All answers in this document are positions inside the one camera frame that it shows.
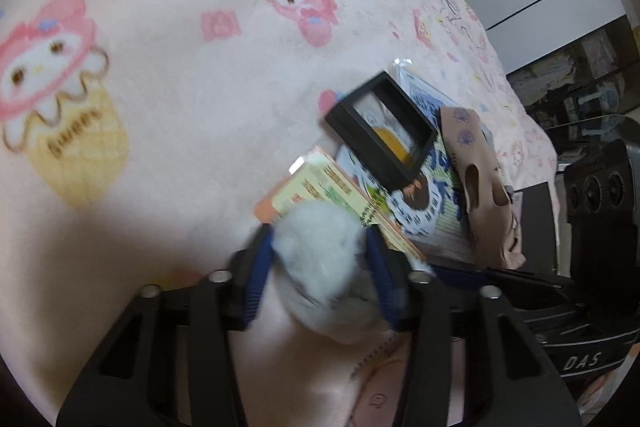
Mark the white fluffy plush ball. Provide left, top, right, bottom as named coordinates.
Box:
left=269, top=200, right=436, bottom=346

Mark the pink cartoon print blanket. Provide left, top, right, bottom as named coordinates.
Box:
left=1, top=0, right=556, bottom=421

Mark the Shin-chan bead art kit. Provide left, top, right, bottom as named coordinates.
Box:
left=335, top=58, right=474, bottom=263

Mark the yellow orange printed card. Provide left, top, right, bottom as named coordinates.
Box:
left=254, top=146, right=425, bottom=261

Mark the black storage box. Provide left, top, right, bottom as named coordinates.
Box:
left=512, top=182, right=558, bottom=275

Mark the black shadow box frame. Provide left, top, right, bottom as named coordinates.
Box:
left=326, top=72, right=436, bottom=192

